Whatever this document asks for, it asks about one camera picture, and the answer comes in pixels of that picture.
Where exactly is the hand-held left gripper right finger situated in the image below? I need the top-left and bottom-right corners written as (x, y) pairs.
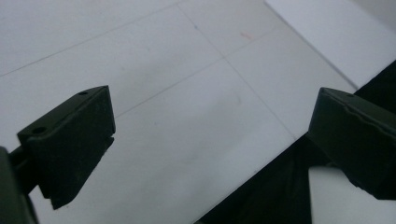
top-left (306, 87), bottom-right (396, 201)

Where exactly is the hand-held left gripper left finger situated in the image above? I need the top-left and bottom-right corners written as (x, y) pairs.
top-left (17, 85), bottom-right (117, 210)

